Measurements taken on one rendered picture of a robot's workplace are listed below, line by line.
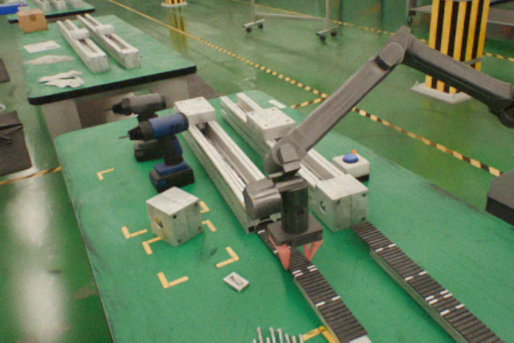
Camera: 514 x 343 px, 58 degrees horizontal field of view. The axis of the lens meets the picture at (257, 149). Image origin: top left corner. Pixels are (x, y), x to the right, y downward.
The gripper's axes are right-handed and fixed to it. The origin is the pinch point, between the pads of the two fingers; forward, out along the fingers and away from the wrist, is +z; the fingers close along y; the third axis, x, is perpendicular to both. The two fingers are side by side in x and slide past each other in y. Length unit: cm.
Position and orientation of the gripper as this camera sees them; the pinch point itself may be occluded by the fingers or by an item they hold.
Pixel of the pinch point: (296, 261)
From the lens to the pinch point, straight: 102.4
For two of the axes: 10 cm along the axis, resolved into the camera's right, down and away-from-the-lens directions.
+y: -9.3, 2.1, -3.0
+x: 3.6, 3.8, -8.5
